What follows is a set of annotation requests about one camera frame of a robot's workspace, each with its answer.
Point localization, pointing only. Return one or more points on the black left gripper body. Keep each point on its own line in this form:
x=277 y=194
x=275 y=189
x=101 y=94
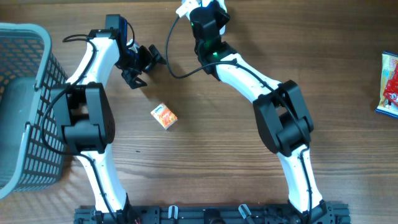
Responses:
x=141 y=60

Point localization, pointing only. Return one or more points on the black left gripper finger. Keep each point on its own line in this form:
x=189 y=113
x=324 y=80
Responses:
x=131 y=78
x=156 y=56

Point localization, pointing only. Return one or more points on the orange tissue pack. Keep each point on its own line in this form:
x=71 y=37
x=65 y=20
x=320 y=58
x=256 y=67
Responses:
x=164 y=116

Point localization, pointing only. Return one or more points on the yellow snack bag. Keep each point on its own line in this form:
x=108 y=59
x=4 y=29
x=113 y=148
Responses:
x=389 y=63

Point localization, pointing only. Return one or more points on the red candy bag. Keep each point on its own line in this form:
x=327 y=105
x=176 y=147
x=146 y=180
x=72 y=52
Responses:
x=390 y=91

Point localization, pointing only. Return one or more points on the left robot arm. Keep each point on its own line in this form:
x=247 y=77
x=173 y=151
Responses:
x=83 y=116

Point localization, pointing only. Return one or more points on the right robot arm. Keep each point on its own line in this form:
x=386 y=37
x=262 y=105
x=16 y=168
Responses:
x=282 y=117

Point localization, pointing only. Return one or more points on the white barcode scanner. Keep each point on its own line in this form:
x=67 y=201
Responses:
x=219 y=10

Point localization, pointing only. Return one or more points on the grey plastic mesh basket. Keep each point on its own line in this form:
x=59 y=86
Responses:
x=28 y=71

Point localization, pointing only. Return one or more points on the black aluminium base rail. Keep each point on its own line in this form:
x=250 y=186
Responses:
x=325 y=213

